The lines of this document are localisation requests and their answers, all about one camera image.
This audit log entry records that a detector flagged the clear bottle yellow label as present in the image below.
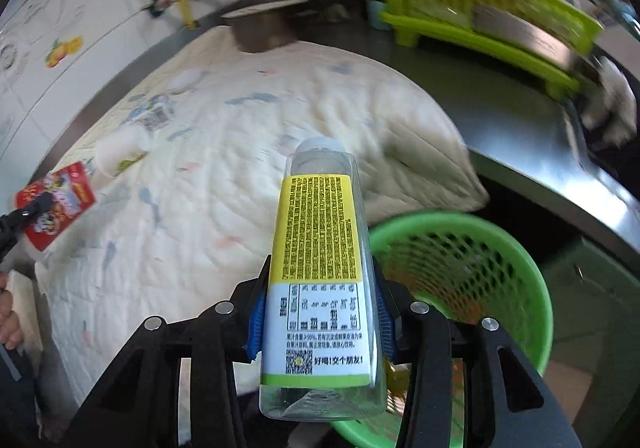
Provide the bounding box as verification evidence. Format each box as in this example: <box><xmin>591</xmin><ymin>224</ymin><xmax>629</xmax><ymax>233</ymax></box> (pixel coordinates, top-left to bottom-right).
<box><xmin>259</xmin><ymin>137</ymin><xmax>386</xmax><ymax>422</ymax></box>

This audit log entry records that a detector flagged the green perforated trash basket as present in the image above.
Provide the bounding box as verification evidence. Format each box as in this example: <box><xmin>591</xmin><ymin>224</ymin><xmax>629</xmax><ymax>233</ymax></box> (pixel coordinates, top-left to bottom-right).
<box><xmin>335</xmin><ymin>212</ymin><xmax>553</xmax><ymax>447</ymax></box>

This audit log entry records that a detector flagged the left hand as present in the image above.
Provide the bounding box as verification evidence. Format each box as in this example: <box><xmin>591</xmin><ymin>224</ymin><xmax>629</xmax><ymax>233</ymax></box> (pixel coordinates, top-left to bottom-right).
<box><xmin>0</xmin><ymin>272</ymin><xmax>25</xmax><ymax>350</ymax></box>

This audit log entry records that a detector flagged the yellow plastic wrapper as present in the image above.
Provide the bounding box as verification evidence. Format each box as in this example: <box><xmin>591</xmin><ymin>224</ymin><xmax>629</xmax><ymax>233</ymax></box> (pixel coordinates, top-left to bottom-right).
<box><xmin>385</xmin><ymin>360</ymin><xmax>411</xmax><ymax>414</ymax></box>

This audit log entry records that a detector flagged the white paper cup green leaf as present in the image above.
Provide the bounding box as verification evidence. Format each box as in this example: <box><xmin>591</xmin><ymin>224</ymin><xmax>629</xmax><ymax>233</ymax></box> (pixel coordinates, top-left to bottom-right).
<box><xmin>94</xmin><ymin>124</ymin><xmax>151</xmax><ymax>178</ymax></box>

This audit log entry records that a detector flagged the green cabinet door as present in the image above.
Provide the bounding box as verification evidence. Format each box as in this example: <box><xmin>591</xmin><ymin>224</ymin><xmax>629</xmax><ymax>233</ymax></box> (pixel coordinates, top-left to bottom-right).
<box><xmin>541</xmin><ymin>239</ymin><xmax>639</xmax><ymax>447</ymax></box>

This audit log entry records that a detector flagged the white quilted cloth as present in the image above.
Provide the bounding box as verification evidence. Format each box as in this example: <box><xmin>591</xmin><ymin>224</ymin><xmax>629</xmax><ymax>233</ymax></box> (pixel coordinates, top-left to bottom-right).
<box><xmin>36</xmin><ymin>27</ymin><xmax>488</xmax><ymax>402</ymax></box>

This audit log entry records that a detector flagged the white blue small carton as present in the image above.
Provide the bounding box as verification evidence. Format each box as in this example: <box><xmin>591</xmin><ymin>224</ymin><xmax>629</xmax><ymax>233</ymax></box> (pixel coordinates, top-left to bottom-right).
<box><xmin>126</xmin><ymin>94</ymin><xmax>175</xmax><ymax>132</ymax></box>

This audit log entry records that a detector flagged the metal pot white rim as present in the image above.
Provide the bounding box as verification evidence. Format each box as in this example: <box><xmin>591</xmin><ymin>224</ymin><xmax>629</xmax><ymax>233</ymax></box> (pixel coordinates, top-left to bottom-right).
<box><xmin>221</xmin><ymin>0</ymin><xmax>308</xmax><ymax>54</ymax></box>

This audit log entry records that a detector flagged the white dish rag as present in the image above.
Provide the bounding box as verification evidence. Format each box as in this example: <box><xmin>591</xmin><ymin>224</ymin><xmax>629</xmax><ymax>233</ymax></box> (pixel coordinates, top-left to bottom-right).
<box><xmin>580</xmin><ymin>57</ymin><xmax>638</xmax><ymax>148</ymax></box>

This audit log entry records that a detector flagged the green dish rack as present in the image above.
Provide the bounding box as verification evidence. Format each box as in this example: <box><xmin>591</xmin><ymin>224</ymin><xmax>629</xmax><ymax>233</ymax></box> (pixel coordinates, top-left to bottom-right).
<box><xmin>381</xmin><ymin>0</ymin><xmax>602</xmax><ymax>99</ymax></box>

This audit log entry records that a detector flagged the cleaver knife blade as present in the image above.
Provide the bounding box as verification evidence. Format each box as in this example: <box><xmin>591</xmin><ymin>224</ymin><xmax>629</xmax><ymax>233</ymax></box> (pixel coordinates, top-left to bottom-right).
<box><xmin>473</xmin><ymin>4</ymin><xmax>580</xmax><ymax>71</ymax></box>

